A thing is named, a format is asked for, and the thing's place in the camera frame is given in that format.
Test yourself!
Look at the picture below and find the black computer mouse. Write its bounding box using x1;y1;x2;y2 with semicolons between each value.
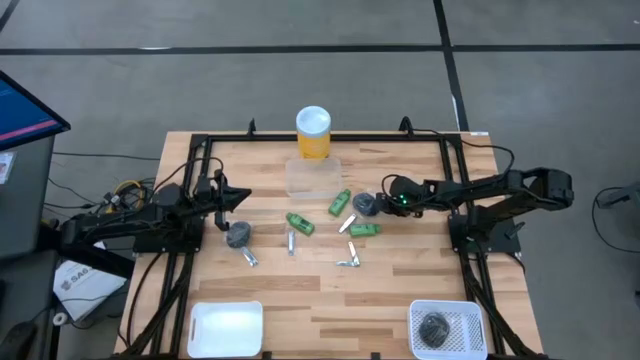
0;321;39;360

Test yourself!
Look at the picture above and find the green travel bottle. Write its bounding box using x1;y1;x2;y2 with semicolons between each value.
348;222;383;239
284;211;316;237
327;188;353;218

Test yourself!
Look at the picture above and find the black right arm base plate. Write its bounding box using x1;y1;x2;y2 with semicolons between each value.
447;213;522;254

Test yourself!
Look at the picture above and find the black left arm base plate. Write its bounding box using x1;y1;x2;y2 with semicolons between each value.
132;213;206;254

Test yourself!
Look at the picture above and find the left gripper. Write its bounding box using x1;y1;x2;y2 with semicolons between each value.
192;169;253;232

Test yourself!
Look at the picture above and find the curved black floor cable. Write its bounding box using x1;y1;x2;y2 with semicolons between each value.
592;185;640;254

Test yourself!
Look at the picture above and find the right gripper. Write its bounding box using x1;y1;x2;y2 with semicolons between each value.
373;174;426;218

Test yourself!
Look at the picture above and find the clear plastic container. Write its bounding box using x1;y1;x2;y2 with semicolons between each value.
284;157;344;200

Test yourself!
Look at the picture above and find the white perforated plastic basket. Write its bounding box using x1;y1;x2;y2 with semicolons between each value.
407;298;489;360

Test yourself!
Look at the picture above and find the grey desk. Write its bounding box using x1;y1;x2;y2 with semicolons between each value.
0;134;56;261

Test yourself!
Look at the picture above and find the thin black floor cable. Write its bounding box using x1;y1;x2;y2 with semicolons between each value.
52;151;161;162

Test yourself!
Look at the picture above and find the white solid plastic bin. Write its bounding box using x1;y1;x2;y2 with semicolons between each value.
186;299;265;360

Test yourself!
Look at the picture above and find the white printed booklet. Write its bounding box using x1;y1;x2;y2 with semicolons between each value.
52;242;127;322

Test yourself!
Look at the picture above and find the yellow cable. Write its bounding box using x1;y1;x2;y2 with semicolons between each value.
112;178;149;201

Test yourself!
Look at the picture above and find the black aluminium table frame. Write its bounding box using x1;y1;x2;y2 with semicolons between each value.
113;116;549;360

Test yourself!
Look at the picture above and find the grey stand leg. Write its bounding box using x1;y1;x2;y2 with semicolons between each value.
595;180;640;210

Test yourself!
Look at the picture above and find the black mesh bath puff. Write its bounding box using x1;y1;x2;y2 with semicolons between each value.
225;220;253;250
351;191;381;218
417;310;451;350

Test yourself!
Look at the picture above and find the yellow wipes canister white lid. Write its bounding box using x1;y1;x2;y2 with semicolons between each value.
294;105;333;161

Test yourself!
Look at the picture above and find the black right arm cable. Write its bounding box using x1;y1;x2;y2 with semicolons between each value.
407;127;516;179

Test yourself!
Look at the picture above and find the black cable bundle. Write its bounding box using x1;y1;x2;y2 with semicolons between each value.
44;174;156;216

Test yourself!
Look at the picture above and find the computer monitor blue screen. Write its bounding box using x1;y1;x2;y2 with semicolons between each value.
0;69;72;152

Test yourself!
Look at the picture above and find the small printed card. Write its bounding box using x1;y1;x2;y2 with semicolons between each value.
0;151;16;185

